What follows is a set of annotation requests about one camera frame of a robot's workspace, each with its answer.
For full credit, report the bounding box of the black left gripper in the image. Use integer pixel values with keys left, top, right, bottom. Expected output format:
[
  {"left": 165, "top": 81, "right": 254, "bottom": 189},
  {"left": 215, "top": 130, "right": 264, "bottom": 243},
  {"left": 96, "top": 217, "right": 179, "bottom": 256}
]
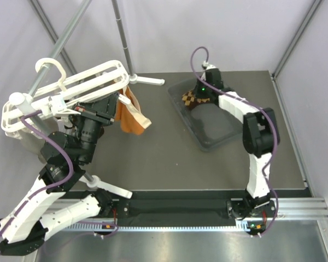
[{"left": 73, "top": 91, "right": 121, "bottom": 163}]

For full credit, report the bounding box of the orange sock with cream cuff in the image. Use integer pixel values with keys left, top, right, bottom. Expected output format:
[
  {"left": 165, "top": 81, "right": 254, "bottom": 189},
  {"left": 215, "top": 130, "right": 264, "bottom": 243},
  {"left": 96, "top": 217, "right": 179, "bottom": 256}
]
[{"left": 115, "top": 86, "right": 145, "bottom": 135}]

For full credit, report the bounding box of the white plastic clip hanger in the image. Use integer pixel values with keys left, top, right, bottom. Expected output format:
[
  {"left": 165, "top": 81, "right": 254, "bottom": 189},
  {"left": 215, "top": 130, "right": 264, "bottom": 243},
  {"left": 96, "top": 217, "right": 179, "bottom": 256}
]
[{"left": 1, "top": 58, "right": 130, "bottom": 139}]

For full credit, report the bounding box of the cream white ribbed sock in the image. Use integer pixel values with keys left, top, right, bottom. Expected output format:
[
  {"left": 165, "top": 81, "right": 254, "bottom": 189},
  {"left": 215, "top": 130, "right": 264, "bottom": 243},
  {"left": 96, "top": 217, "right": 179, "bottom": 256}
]
[{"left": 19, "top": 118, "right": 59, "bottom": 164}]

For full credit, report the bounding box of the brown orange argyle sock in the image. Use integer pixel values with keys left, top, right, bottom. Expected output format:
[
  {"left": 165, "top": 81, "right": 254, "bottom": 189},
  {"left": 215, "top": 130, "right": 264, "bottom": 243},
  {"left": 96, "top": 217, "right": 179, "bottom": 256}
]
[{"left": 181, "top": 90, "right": 212, "bottom": 111}]

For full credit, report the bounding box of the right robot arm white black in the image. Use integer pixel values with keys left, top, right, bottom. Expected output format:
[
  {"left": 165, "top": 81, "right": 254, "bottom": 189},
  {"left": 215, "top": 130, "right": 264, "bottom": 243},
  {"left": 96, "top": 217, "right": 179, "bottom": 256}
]
[{"left": 182, "top": 62, "right": 280, "bottom": 219}]

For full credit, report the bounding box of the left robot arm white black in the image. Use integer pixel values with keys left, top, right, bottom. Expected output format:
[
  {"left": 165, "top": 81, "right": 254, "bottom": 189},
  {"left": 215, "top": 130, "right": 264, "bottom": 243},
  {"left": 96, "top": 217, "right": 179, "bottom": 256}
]
[{"left": 0, "top": 93, "right": 118, "bottom": 256}]

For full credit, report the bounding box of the white stand base foot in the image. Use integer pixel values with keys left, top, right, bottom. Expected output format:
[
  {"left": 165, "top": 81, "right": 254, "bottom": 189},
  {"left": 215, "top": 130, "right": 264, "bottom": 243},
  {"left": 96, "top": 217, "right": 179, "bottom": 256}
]
[
  {"left": 130, "top": 74, "right": 165, "bottom": 86},
  {"left": 79, "top": 175, "right": 133, "bottom": 199}
]

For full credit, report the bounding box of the white pole joint connector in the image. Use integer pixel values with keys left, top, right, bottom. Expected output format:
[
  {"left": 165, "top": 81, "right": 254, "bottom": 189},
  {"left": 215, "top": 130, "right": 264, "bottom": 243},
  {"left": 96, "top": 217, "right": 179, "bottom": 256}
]
[{"left": 9, "top": 92, "right": 37, "bottom": 115}]

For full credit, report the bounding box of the grey metal stand pole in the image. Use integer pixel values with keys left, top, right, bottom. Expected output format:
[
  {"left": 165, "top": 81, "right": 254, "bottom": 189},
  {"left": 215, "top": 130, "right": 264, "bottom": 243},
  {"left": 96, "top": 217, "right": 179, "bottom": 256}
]
[{"left": 27, "top": 0, "right": 99, "bottom": 186}]

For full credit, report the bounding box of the clear plastic bin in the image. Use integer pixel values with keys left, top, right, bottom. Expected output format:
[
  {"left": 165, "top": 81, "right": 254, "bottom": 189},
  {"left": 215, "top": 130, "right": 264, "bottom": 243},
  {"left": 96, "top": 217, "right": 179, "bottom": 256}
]
[{"left": 168, "top": 78, "right": 242, "bottom": 152}]

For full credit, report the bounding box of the thin grey back stand pole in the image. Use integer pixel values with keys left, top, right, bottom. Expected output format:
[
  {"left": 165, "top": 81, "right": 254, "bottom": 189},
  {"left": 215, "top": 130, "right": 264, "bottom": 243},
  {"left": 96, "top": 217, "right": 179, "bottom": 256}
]
[{"left": 112, "top": 0, "right": 135, "bottom": 78}]

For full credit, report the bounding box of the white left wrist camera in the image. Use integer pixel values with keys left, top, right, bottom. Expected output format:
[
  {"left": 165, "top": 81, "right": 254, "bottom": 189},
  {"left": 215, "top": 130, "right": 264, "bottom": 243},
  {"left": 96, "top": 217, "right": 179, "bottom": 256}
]
[{"left": 40, "top": 95, "right": 81, "bottom": 117}]

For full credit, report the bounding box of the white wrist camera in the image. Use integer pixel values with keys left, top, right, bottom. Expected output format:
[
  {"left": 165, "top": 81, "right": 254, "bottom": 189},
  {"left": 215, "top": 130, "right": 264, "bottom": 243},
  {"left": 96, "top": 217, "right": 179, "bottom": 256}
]
[
  {"left": 202, "top": 61, "right": 216, "bottom": 72},
  {"left": 40, "top": 95, "right": 81, "bottom": 117}
]

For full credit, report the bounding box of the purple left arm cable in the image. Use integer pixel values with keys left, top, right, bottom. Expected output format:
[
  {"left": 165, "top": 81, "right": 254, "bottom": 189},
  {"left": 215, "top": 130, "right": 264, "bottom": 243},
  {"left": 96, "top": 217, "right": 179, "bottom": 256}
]
[{"left": 0, "top": 110, "right": 120, "bottom": 256}]

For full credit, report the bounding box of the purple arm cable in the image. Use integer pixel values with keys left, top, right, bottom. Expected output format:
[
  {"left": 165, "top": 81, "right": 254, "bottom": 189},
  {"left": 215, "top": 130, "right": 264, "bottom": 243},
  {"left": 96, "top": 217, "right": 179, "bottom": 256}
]
[
  {"left": 0, "top": 110, "right": 120, "bottom": 256},
  {"left": 190, "top": 46, "right": 281, "bottom": 238}
]

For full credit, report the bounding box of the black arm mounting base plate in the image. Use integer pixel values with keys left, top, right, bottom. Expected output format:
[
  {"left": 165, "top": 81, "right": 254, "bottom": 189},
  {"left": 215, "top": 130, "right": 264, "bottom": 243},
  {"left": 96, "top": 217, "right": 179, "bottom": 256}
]
[{"left": 115, "top": 199, "right": 276, "bottom": 228}]

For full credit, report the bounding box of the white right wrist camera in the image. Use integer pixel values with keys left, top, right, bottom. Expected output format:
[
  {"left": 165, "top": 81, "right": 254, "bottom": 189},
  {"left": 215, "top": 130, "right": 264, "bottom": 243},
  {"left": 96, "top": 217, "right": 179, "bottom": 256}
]
[{"left": 202, "top": 61, "right": 216, "bottom": 72}]

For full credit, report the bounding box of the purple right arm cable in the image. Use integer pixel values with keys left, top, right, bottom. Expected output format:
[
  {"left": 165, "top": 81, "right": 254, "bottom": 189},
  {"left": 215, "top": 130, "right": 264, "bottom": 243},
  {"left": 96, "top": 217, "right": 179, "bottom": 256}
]
[{"left": 190, "top": 46, "right": 281, "bottom": 238}]

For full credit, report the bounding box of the aluminium frame rail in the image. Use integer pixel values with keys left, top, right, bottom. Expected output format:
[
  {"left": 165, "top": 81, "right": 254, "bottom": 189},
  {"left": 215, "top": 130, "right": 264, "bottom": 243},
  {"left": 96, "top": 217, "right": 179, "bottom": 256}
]
[{"left": 53, "top": 198, "right": 328, "bottom": 234}]

